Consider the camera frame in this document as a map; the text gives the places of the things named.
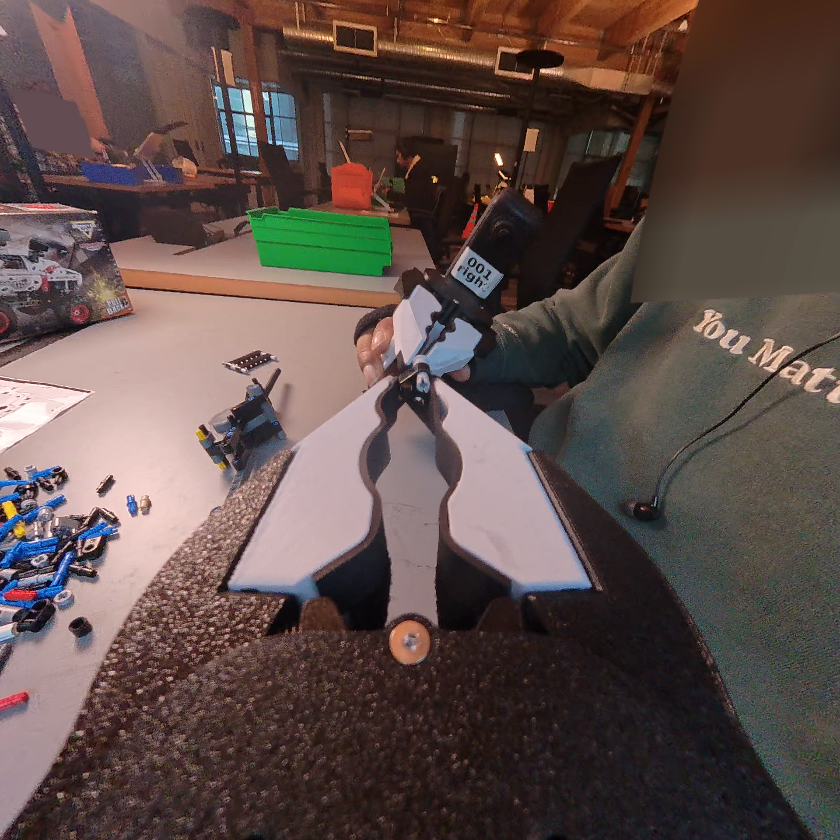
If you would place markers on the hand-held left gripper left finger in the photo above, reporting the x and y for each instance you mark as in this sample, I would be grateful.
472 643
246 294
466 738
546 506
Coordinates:
295 525

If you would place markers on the small black Lego frame piece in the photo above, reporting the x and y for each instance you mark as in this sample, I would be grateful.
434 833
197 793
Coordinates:
250 361

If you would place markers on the grey desk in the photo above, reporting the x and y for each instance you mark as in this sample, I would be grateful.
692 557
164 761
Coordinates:
171 394

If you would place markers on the small black connector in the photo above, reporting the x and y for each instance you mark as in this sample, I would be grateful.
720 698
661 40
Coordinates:
105 484

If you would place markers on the black earbud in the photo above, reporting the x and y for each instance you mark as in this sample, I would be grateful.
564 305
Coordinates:
641 508

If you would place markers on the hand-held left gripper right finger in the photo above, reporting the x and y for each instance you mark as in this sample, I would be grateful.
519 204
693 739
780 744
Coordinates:
519 525

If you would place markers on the black floor lamp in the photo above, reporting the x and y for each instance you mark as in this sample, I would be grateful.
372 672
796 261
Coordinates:
536 79

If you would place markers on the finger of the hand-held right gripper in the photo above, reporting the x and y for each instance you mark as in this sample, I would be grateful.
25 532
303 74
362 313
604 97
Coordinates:
453 348
414 322

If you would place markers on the small red pin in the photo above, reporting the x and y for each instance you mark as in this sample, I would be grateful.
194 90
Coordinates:
13 702

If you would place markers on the orange red container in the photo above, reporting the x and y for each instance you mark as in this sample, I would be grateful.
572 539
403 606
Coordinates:
352 187

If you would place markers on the toy truck box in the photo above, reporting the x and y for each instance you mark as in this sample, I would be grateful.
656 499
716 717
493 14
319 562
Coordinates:
53 276

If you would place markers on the grey and black brick chassis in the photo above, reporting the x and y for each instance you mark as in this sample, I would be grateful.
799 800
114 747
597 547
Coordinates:
250 420

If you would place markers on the pile of small building pieces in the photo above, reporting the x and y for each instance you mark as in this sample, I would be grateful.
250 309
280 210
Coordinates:
46 551

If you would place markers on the cluttered background workbench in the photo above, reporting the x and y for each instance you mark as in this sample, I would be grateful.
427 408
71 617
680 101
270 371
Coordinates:
131 197

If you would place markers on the white sticker sheet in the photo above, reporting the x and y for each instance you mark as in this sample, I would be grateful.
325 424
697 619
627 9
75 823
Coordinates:
33 410

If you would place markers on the person in green sweatshirt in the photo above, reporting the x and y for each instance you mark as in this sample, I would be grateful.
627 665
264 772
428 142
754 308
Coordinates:
735 591

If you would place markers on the green storage bin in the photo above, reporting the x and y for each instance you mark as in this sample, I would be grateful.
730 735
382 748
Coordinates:
322 243

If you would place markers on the black angled connector piece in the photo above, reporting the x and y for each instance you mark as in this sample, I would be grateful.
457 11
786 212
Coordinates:
80 626

